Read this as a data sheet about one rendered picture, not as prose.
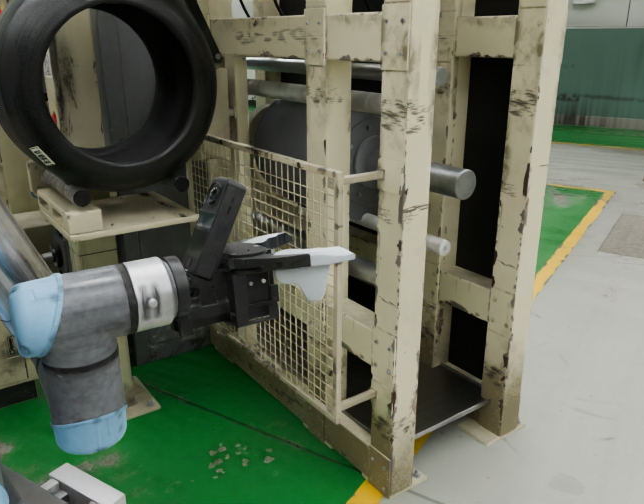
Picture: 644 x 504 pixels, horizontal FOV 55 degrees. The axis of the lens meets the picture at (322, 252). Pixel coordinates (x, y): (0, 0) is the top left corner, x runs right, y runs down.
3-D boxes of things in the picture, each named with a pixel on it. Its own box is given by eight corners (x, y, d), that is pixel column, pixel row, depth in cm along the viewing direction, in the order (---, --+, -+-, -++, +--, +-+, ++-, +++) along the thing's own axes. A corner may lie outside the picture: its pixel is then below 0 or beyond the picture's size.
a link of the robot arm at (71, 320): (15, 348, 64) (1, 271, 62) (121, 323, 70) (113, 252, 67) (26, 382, 58) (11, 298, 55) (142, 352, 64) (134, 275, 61)
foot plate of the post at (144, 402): (66, 399, 235) (65, 390, 234) (135, 377, 249) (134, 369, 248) (87, 434, 214) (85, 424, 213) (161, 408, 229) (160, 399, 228)
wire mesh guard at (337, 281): (196, 311, 238) (182, 128, 215) (200, 310, 239) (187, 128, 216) (335, 425, 169) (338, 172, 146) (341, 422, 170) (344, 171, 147)
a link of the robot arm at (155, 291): (114, 257, 68) (134, 270, 61) (155, 250, 70) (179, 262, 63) (123, 322, 69) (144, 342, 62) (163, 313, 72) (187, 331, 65)
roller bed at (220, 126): (169, 152, 225) (162, 67, 215) (206, 148, 233) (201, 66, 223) (192, 161, 210) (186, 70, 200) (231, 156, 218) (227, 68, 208)
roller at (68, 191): (47, 185, 189) (39, 172, 187) (60, 178, 191) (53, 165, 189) (79, 210, 162) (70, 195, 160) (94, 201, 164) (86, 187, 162)
